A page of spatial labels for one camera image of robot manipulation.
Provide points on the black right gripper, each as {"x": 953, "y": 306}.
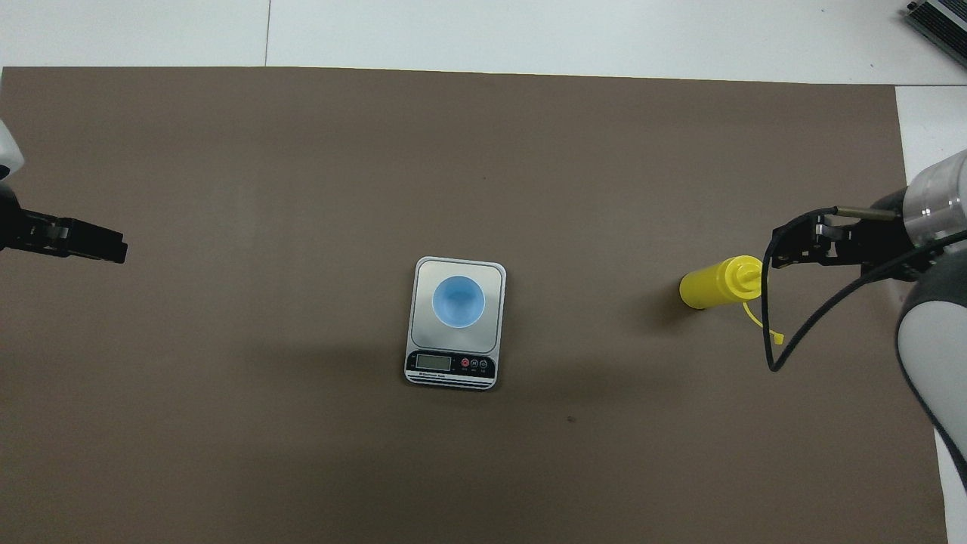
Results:
{"x": 880, "y": 245}

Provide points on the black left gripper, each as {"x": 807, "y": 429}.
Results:
{"x": 9, "y": 227}

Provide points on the yellow squeeze bottle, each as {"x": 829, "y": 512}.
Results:
{"x": 710, "y": 285}

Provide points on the light blue plastic cup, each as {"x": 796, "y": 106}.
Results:
{"x": 458, "y": 302}

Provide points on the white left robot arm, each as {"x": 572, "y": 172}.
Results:
{"x": 6, "y": 151}

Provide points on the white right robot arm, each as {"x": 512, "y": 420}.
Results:
{"x": 933, "y": 347}

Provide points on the silver digital kitchen scale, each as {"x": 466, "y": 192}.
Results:
{"x": 453, "y": 363}

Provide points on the grey ribbed metal device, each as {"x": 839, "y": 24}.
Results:
{"x": 944, "y": 23}

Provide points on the brown table mat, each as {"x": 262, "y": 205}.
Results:
{"x": 483, "y": 151}

